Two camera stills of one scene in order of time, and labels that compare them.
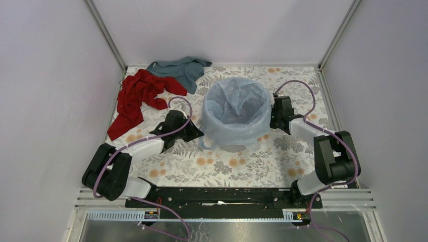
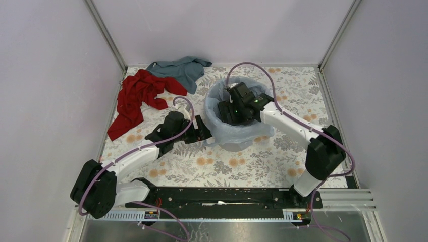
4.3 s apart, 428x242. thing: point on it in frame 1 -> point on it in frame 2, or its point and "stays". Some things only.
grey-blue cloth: (187, 69) stays
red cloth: (139, 87) stays
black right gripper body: (274, 116) -> (236, 115)
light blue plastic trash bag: (235, 111) stays
